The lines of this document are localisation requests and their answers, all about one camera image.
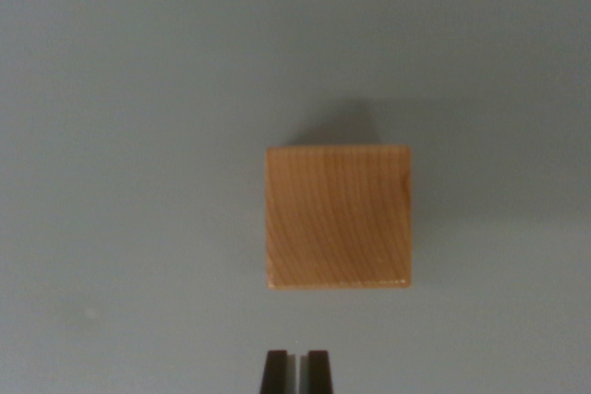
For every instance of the wooden cube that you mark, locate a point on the wooden cube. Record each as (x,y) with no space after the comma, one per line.
(337,218)

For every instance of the grey plastic bin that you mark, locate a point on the grey plastic bin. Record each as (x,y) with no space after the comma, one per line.
(115,158)

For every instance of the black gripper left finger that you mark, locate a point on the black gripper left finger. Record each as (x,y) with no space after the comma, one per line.
(276,375)

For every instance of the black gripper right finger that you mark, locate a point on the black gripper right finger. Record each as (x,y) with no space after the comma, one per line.
(318,375)

